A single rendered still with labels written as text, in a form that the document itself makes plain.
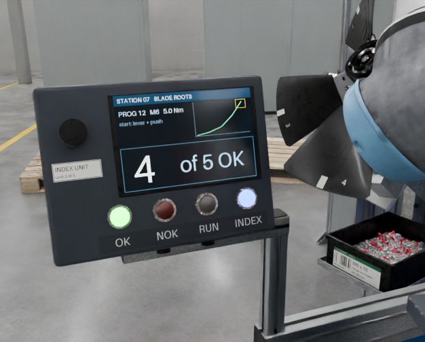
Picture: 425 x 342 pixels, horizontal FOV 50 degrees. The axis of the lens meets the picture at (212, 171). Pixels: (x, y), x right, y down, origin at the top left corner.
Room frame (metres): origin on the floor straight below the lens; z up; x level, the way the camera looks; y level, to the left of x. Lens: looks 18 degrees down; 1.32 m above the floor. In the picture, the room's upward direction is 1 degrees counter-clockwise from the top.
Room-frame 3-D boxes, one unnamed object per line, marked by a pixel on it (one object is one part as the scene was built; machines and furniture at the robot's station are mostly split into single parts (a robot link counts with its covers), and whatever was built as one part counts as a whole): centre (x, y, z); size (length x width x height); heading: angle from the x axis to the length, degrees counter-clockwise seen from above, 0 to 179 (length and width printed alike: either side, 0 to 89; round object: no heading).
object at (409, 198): (1.44, -0.71, 0.73); 0.15 x 0.09 x 0.22; 109
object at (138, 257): (0.56, 0.01, 1.04); 0.24 x 0.03 x 0.03; 109
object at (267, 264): (0.60, -0.09, 0.96); 0.03 x 0.03 x 0.20; 19
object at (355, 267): (0.87, -0.38, 0.85); 0.22 x 0.17 x 0.07; 124
